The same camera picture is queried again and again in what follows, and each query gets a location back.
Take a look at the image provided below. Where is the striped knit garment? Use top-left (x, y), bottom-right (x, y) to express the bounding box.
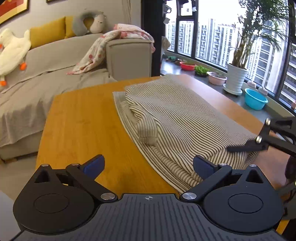
top-left (113, 75), bottom-right (258, 193)

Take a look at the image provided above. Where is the blue plastic basin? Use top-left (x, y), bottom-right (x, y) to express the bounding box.
top-left (244, 88), bottom-right (268, 110)

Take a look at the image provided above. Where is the pink plant pot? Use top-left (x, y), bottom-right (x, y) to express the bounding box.
top-left (207, 71), bottom-right (227, 86)

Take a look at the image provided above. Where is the small green plant tray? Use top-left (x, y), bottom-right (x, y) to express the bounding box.
top-left (195, 65), bottom-right (210, 77)

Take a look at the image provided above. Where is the grey sofa with cover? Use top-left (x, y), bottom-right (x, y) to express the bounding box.
top-left (1, 34), bottom-right (152, 160)

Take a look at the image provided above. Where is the red plastic basin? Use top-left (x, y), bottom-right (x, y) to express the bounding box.
top-left (180, 61), bottom-right (196, 71)

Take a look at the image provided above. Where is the palm plant in white pot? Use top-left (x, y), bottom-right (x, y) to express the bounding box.
top-left (223, 1), bottom-right (292, 95)

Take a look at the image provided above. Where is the pink patterned blanket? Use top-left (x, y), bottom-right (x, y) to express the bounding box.
top-left (67, 22), bottom-right (156, 76)

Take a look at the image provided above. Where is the white goose plush toy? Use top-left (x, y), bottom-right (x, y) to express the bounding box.
top-left (1, 29), bottom-right (31, 88)

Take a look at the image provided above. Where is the long yellow back cushion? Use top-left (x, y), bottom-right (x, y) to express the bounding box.
top-left (30, 17), bottom-right (66, 49)

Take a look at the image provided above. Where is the grey neck pillow plush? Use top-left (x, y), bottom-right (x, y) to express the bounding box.
top-left (72, 11), bottom-right (106, 36)

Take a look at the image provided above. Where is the right red framed picture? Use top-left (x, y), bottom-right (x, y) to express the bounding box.
top-left (0, 0), bottom-right (29, 25)

